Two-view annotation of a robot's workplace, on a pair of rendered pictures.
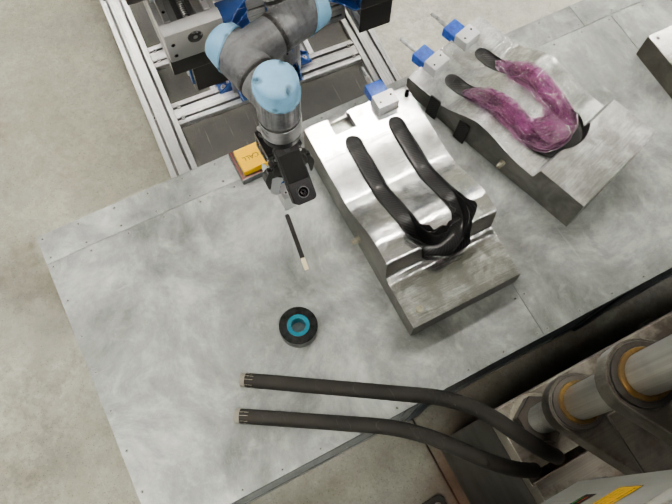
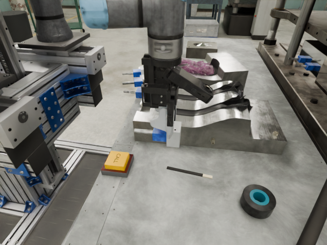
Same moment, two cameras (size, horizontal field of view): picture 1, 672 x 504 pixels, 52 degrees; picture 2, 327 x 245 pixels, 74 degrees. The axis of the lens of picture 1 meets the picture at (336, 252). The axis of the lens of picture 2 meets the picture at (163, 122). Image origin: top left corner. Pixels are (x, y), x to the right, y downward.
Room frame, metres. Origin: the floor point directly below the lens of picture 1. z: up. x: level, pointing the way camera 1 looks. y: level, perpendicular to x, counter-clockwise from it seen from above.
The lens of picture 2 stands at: (0.34, 0.48, 1.32)
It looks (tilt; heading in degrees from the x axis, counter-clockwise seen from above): 37 degrees down; 309
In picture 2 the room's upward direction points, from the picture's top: straight up
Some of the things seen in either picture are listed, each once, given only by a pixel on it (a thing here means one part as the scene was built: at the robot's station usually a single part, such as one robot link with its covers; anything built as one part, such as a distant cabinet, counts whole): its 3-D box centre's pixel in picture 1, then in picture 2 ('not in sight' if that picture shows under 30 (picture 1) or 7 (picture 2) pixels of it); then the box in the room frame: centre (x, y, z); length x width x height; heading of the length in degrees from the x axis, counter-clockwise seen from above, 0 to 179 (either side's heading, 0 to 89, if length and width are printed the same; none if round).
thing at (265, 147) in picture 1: (280, 142); (162, 80); (0.64, 0.11, 1.09); 0.09 x 0.08 x 0.12; 30
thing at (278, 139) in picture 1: (278, 122); (165, 46); (0.63, 0.11, 1.17); 0.08 x 0.08 x 0.05
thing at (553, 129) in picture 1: (526, 100); (189, 66); (0.89, -0.41, 0.90); 0.26 x 0.18 x 0.08; 48
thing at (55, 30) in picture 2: not in sight; (52, 26); (1.37, -0.02, 1.09); 0.15 x 0.15 x 0.10
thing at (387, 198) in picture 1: (412, 183); (204, 97); (0.66, -0.15, 0.92); 0.35 x 0.16 x 0.09; 30
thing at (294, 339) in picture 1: (298, 327); (257, 201); (0.36, 0.07, 0.82); 0.08 x 0.08 x 0.04
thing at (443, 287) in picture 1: (409, 201); (207, 111); (0.64, -0.15, 0.87); 0.50 x 0.26 x 0.14; 30
